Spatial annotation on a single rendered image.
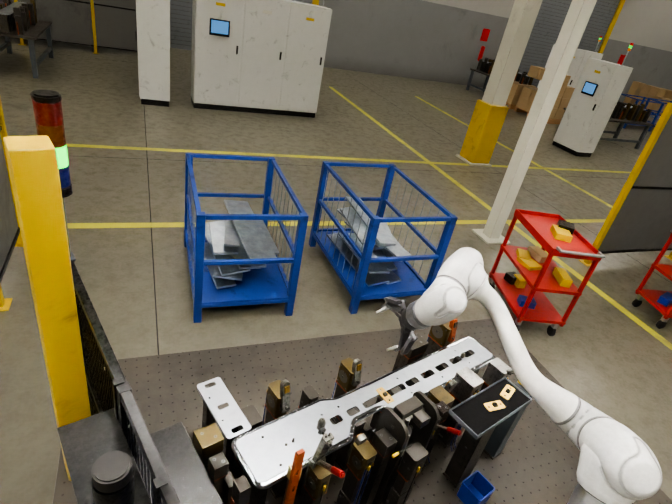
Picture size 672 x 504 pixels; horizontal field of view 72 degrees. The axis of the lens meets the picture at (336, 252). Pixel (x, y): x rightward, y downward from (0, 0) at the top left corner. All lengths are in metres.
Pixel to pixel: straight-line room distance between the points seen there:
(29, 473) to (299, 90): 7.93
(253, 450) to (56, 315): 0.80
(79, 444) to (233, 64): 8.29
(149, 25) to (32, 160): 7.68
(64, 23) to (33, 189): 11.78
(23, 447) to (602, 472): 2.80
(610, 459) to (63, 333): 1.54
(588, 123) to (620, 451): 10.96
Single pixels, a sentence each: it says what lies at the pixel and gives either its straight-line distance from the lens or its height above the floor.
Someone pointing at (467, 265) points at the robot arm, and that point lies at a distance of 1.44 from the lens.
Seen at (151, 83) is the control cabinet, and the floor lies 0.38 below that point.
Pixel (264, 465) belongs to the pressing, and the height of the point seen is 1.00.
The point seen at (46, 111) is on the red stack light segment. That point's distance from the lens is 1.51.
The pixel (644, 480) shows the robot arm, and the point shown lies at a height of 1.62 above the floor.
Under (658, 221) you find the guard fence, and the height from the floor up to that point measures 0.59.
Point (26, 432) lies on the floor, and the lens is 3.30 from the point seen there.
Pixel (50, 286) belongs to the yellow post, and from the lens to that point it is 1.54.
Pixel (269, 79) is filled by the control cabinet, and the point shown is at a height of 0.66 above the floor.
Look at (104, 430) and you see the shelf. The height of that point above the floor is 1.43.
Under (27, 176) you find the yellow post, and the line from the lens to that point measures 1.38.
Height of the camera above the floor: 2.47
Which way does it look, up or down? 30 degrees down
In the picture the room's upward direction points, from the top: 12 degrees clockwise
